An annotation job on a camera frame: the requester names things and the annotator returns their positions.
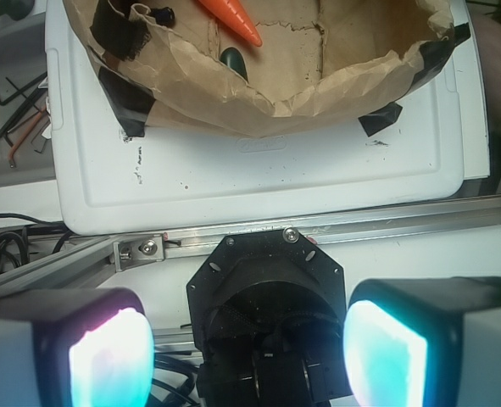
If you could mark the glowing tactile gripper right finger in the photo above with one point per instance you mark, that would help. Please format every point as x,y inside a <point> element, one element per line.
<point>424,342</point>

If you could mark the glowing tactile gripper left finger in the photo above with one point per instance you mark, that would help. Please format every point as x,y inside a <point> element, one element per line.
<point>74,347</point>

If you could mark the orange plastic carrot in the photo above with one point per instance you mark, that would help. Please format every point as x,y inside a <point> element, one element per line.
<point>233,15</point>

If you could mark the white plastic bin lid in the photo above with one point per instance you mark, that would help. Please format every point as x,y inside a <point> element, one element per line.
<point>110,183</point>

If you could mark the black tape strip right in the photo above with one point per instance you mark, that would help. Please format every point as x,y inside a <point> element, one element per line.
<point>380,119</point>

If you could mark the black tape strip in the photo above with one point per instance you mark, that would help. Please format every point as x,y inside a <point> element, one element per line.
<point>130,103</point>
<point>380,119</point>

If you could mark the black hex key set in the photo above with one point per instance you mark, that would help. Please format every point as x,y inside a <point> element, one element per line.
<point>22,100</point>

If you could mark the black tape strip left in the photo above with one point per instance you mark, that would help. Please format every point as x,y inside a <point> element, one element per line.
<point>130,103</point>

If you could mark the brown paper bag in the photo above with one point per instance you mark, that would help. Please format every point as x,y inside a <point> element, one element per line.
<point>321,62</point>

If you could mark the dark green toy vegetable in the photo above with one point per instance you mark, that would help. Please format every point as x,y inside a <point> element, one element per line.
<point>233,59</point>

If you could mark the small dark blue object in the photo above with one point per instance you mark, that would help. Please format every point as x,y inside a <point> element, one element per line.
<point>163,16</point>

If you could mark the aluminium extrusion rail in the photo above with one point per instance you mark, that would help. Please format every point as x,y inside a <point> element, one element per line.
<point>90,263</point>

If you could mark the metal corner bracket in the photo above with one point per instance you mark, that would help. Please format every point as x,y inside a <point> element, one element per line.
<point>139,250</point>

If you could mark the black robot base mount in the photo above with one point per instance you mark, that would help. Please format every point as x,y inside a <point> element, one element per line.
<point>267,310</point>

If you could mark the orange handled hex key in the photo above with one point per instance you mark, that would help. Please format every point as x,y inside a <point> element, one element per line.
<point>33,124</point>

